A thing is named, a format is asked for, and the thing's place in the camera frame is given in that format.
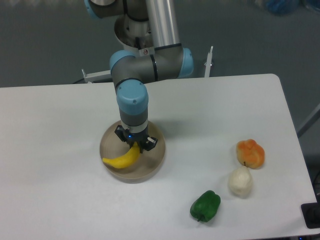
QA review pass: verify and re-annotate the white metal upright post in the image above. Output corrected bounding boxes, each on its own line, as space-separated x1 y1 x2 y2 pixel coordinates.
204 45 214 78

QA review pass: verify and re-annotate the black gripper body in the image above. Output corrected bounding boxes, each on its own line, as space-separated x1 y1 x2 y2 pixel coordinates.
127 127 149 146

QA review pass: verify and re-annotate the yellow toy banana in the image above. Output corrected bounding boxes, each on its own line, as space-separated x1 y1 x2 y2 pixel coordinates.
102 142 141 169

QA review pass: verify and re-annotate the white metal frame bracket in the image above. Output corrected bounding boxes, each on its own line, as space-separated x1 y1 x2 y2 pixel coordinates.
81 69 113 83

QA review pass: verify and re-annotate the white toy pear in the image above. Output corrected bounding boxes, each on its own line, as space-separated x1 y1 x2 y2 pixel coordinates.
228 166 253 197

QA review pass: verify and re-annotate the grey table leg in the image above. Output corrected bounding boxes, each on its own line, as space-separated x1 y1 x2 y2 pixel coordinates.
296 104 320 138

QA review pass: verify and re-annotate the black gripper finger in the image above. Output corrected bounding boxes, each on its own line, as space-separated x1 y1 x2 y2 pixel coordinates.
139 136 158 154
114 125 129 143

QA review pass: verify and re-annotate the beige round plate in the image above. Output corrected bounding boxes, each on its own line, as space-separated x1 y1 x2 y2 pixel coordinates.
99 121 166 183

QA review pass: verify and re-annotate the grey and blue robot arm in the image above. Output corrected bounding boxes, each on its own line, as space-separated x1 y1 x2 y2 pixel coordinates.
85 0 194 151

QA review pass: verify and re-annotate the orange toy peach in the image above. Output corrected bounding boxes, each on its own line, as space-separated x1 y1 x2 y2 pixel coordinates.
236 139 265 169

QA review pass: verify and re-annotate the green toy bell pepper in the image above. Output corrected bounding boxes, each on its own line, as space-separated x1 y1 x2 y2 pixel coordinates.
189 190 221 223

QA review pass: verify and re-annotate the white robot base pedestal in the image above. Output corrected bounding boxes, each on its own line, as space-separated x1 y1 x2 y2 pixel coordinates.
114 14 155 57

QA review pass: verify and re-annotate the black device at table edge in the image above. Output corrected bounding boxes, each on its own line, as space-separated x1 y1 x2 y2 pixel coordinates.
301 202 320 229

